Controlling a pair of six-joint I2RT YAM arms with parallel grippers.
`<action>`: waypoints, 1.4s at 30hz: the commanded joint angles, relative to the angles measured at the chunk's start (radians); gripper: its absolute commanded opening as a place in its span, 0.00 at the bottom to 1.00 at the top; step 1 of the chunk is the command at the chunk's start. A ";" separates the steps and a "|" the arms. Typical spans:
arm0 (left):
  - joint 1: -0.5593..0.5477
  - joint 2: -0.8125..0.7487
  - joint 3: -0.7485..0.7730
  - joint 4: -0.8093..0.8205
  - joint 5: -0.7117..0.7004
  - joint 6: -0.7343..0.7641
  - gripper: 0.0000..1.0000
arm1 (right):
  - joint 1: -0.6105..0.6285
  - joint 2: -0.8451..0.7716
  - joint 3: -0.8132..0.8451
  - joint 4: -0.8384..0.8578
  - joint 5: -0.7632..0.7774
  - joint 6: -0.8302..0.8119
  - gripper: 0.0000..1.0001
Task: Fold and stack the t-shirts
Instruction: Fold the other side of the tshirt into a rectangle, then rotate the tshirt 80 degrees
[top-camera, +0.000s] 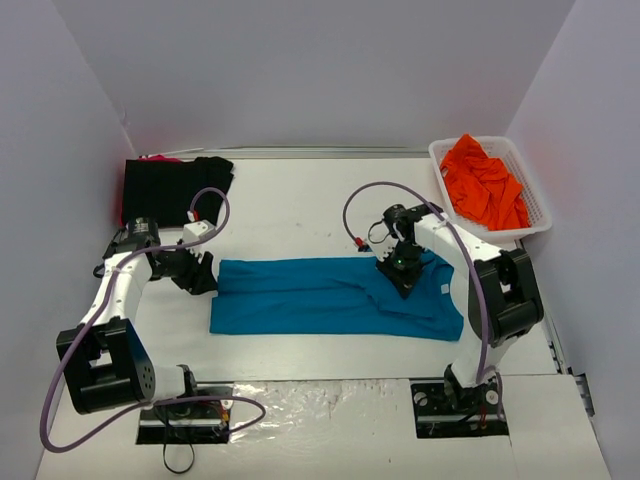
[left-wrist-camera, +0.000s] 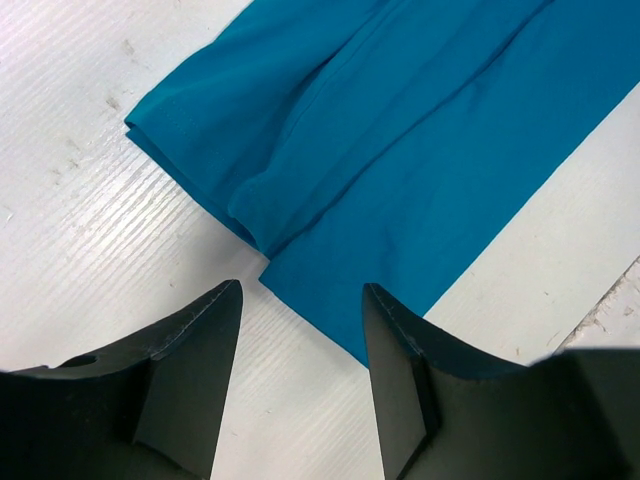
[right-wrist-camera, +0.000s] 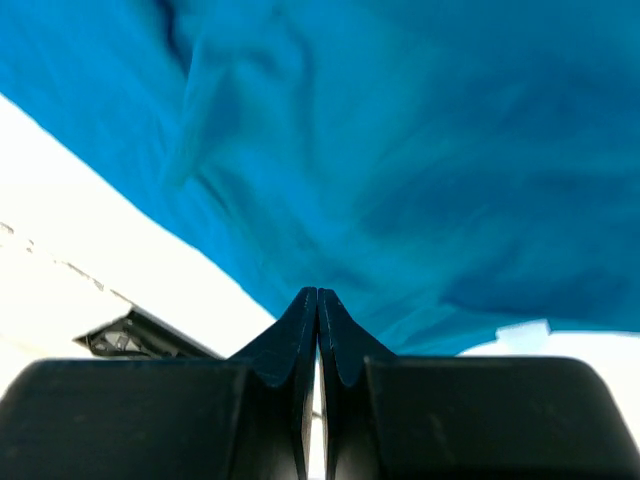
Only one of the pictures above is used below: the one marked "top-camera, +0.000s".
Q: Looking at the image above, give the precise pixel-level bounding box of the orange t shirt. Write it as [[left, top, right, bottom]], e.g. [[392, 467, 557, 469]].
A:
[[440, 134, 531, 231]]

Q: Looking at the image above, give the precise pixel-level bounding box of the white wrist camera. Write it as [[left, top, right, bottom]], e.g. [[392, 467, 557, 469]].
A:
[[181, 220, 216, 250], [355, 237, 398, 262]]

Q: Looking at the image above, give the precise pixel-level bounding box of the blue t shirt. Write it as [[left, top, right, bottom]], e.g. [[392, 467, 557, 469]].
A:
[[209, 253, 463, 342]]

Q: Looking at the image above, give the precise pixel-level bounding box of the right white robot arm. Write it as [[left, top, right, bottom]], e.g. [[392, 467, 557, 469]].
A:
[[367, 204, 544, 413]]

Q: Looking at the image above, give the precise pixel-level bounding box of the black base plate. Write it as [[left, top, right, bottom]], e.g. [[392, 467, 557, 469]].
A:
[[410, 379, 509, 439], [136, 400, 233, 446]]

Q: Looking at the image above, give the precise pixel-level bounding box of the folded black t shirt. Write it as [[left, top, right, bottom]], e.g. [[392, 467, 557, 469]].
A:
[[120, 157, 234, 228]]

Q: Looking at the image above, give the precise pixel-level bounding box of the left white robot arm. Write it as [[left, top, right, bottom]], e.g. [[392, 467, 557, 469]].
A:
[[56, 217, 218, 418]]

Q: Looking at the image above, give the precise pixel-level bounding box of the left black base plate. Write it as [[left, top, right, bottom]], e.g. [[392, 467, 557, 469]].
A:
[[136, 400, 233, 446]]

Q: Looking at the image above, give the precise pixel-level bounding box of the white plastic basket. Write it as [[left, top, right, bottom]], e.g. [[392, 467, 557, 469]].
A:
[[429, 136, 552, 243]]

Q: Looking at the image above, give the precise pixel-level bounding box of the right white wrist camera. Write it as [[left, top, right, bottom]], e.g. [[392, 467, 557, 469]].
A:
[[355, 237, 398, 262]]

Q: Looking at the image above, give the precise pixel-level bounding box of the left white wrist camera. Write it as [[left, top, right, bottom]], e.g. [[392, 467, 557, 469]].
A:
[[181, 220, 216, 250]]

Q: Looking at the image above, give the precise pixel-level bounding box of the folded pink t shirt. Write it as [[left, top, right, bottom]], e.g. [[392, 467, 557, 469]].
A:
[[137, 155, 183, 164]]

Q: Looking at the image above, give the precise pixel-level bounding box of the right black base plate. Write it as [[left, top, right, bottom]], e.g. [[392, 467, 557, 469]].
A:
[[410, 379, 509, 439]]

